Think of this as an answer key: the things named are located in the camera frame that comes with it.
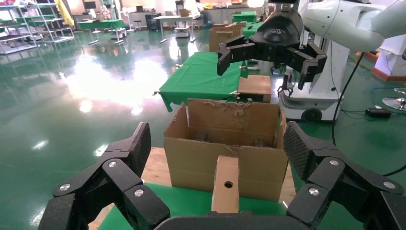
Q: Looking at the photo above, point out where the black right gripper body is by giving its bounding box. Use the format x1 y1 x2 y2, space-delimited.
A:
249 7 305 63

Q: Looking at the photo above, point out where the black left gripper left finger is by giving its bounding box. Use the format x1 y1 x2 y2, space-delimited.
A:
38 122 171 230

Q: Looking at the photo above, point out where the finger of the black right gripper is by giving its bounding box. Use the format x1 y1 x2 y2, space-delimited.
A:
217 34 258 76
285 42 328 91

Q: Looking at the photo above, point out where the black background robot gripper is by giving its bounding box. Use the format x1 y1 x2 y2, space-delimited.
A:
277 82 294 98

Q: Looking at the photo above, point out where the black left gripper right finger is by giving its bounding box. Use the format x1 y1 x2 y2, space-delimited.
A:
283 120 406 230

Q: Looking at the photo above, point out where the small cardboard box with hole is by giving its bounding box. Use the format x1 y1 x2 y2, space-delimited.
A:
211 155 240 214

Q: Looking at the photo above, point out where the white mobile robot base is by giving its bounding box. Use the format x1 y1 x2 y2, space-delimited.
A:
173 26 192 39
109 28 127 41

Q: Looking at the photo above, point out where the tall brown cardboard box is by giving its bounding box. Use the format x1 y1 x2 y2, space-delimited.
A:
209 21 248 53

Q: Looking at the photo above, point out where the flat brown cardboard box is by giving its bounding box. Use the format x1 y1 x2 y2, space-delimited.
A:
237 75 272 104

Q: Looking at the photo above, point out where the large open cardboard carton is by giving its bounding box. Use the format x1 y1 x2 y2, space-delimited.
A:
163 98 289 203

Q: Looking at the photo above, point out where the white wheeled background robot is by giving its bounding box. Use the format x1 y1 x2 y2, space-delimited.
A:
278 39 351 123

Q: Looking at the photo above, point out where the green tablecloth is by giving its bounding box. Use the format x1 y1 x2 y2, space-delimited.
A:
242 22 264 39
232 11 258 23
98 182 288 230
158 51 249 112

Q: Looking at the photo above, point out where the seated person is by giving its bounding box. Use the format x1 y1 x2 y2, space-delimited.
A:
194 2 212 29

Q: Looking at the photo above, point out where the white table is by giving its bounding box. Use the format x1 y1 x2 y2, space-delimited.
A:
154 15 197 44

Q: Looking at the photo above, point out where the black power adapter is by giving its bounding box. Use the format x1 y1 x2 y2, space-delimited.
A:
365 108 392 119

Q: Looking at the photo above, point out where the white pillar with red base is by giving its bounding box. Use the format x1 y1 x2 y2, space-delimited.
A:
372 34 406 82

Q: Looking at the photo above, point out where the chrome stool base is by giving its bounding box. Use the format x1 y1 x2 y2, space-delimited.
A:
382 88 406 112

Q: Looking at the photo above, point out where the green covered table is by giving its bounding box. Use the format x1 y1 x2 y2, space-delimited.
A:
78 19 126 45

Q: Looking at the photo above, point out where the white metal shelf rack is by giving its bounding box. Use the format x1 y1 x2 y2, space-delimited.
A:
30 0 76 44
0 3 38 55

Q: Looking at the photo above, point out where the yellow hanging cloth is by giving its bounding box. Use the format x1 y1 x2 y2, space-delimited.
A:
54 0 76 28

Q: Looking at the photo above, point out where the black hanging cable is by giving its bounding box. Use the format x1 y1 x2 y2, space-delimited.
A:
331 51 406 177

